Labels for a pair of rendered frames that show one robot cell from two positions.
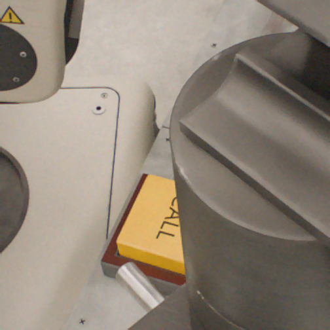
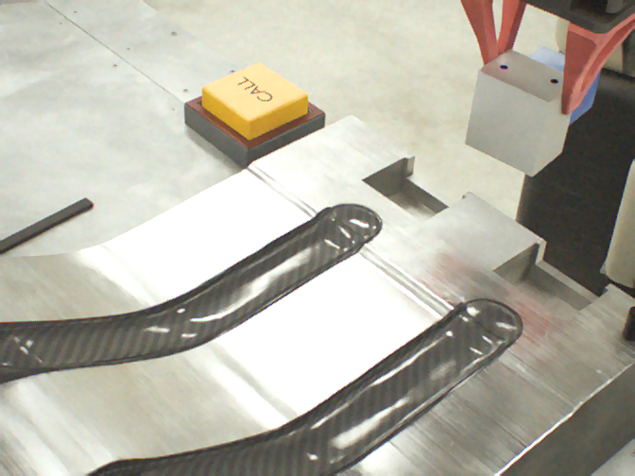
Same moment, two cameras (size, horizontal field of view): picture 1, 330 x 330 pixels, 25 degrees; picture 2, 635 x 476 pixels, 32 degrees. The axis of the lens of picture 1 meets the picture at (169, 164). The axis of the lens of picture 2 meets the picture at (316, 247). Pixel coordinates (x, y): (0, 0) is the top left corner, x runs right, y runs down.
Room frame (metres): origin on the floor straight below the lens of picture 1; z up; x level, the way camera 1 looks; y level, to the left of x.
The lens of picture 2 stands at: (0.58, -0.66, 1.31)
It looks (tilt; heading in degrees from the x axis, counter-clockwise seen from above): 41 degrees down; 110
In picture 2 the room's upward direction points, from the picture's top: 3 degrees clockwise
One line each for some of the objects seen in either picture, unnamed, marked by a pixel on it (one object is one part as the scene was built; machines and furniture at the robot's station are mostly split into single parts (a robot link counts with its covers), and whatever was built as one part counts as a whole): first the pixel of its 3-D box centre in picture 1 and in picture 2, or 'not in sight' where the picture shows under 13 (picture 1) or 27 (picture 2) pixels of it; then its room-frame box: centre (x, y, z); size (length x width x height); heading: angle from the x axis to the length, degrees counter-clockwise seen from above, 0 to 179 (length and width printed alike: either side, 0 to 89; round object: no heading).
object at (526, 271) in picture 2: not in sight; (547, 301); (0.54, -0.17, 0.87); 0.05 x 0.05 x 0.04; 64
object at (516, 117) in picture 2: not in sight; (559, 82); (0.50, -0.04, 0.93); 0.13 x 0.05 x 0.05; 73
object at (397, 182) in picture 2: not in sight; (413, 210); (0.44, -0.13, 0.87); 0.05 x 0.05 x 0.04; 64
